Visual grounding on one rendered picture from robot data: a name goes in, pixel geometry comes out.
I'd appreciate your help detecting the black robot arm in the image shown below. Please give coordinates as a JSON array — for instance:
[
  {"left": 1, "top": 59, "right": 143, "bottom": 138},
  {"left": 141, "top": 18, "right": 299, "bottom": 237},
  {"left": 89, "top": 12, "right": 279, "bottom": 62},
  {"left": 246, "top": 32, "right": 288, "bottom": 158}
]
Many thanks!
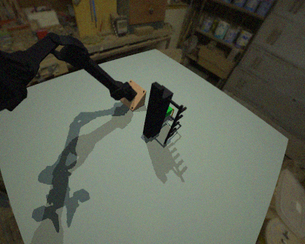
[{"left": 0, "top": 32, "right": 137, "bottom": 102}]

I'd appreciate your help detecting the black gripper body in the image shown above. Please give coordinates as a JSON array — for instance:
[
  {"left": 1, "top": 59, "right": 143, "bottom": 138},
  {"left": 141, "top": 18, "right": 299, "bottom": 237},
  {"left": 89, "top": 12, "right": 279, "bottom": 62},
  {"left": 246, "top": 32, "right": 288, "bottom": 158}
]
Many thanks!
[{"left": 0, "top": 52, "right": 28, "bottom": 111}]

